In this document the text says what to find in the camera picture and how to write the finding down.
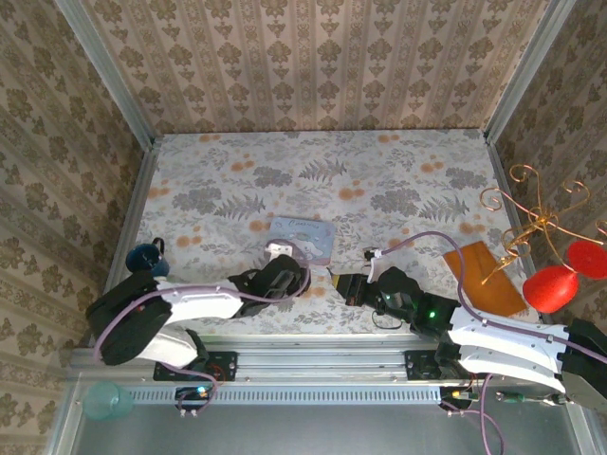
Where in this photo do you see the small green connector plug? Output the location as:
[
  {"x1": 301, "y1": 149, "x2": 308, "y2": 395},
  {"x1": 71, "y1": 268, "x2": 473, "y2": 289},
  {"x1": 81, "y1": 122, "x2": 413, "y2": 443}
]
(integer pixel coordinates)
[{"x1": 495, "y1": 389, "x2": 537, "y2": 405}]

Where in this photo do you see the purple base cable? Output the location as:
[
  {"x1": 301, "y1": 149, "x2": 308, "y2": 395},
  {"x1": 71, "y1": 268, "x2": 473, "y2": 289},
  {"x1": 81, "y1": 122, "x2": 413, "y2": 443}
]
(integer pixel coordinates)
[
  {"x1": 443, "y1": 373, "x2": 506, "y2": 455},
  {"x1": 175, "y1": 369, "x2": 223, "y2": 419}
]

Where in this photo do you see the orange-brown flat board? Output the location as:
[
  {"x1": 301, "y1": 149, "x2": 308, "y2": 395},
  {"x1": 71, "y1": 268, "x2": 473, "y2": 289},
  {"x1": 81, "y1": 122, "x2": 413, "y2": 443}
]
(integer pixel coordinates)
[{"x1": 443, "y1": 240, "x2": 530, "y2": 318}]

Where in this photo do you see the aluminium frame corner post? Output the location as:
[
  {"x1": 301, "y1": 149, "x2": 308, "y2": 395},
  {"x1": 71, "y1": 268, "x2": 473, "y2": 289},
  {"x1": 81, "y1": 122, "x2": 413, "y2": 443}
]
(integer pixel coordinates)
[
  {"x1": 52, "y1": 0, "x2": 157, "y2": 151},
  {"x1": 482, "y1": 0, "x2": 578, "y2": 143}
]

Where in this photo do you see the aluminium table side rail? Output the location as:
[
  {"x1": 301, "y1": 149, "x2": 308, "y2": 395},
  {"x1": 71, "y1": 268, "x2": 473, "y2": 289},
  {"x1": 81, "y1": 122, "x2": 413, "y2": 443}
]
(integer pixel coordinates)
[
  {"x1": 88, "y1": 144, "x2": 162, "y2": 336},
  {"x1": 486, "y1": 139, "x2": 544, "y2": 323}
]

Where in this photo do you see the small circuit board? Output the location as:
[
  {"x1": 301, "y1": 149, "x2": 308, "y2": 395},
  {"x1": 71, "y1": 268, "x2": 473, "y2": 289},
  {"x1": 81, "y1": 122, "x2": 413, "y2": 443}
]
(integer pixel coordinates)
[
  {"x1": 440, "y1": 386, "x2": 481, "y2": 412},
  {"x1": 175, "y1": 386, "x2": 213, "y2": 410}
]

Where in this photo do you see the slotted grey cable duct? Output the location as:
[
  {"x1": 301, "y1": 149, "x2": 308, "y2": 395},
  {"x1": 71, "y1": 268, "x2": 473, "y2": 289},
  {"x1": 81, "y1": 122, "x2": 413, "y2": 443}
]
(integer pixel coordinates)
[{"x1": 127, "y1": 381, "x2": 443, "y2": 405}]

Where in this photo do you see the blue illustrated card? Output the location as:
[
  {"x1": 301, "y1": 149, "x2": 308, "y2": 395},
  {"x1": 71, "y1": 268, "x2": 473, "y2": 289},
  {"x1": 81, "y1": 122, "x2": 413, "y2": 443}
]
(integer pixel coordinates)
[{"x1": 265, "y1": 215, "x2": 338, "y2": 267}]

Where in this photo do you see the gold wire curly stand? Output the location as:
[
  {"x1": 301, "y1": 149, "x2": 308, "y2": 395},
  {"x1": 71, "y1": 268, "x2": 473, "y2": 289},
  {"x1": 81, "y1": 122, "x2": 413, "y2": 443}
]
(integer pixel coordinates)
[{"x1": 479, "y1": 163, "x2": 607, "y2": 285}]

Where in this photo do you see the small red plastic disc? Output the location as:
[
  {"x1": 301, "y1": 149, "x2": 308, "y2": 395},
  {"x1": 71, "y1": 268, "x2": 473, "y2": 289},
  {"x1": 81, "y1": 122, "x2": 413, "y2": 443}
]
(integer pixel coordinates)
[{"x1": 566, "y1": 239, "x2": 607, "y2": 281}]

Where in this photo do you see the floral print tablecloth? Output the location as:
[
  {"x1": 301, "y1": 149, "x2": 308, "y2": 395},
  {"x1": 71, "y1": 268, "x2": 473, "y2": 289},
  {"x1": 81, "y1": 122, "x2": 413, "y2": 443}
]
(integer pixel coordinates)
[{"x1": 101, "y1": 130, "x2": 542, "y2": 338}]

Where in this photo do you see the teal translucent plastic cup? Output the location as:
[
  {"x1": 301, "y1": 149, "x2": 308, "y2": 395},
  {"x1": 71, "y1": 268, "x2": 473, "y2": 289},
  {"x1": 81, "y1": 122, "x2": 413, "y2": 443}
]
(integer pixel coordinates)
[{"x1": 82, "y1": 381, "x2": 136, "y2": 422}]

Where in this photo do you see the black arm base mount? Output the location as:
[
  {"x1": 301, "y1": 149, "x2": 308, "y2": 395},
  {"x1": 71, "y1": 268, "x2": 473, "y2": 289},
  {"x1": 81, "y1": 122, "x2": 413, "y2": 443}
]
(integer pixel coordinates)
[
  {"x1": 404, "y1": 349, "x2": 447, "y2": 381},
  {"x1": 154, "y1": 350, "x2": 239, "y2": 382}
]

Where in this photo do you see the dark blue enamel mug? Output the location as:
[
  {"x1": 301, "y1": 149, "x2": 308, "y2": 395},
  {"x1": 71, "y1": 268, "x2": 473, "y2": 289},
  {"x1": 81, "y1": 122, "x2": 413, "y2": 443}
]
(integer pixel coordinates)
[{"x1": 124, "y1": 237, "x2": 171, "y2": 280}]

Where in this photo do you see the big red plastic dome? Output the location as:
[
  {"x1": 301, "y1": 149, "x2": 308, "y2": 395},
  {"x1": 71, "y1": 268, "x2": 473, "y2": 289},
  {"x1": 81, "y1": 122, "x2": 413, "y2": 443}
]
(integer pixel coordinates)
[{"x1": 522, "y1": 264, "x2": 580, "y2": 315}]

